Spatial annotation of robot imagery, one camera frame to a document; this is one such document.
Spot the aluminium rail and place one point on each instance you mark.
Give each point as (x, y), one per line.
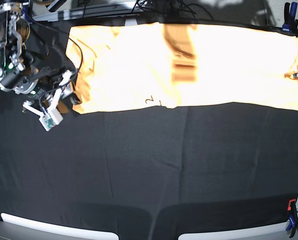
(100, 10)

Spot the white table edge strip right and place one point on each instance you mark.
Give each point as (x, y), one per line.
(236, 234)

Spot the blue clamp near right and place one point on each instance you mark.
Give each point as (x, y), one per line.
(293, 224)

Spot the yellow t-shirt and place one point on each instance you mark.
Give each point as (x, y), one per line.
(175, 65)

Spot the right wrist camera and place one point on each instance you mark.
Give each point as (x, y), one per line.
(50, 120)

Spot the white table edge strip left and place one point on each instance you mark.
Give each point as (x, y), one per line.
(47, 227)

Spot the black table cloth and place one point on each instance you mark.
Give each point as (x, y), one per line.
(151, 173)

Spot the blue clamp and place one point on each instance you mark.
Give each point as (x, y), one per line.
(293, 224)
(290, 21)

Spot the blue clamp far right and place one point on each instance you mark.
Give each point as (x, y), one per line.
(290, 21)

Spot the red black clamp near right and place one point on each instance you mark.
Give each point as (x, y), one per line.
(292, 205)

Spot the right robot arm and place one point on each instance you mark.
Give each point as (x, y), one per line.
(29, 65)

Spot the white table edge strip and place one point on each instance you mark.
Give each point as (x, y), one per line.
(47, 227)
(236, 234)

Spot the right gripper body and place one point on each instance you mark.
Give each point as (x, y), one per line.
(49, 87)

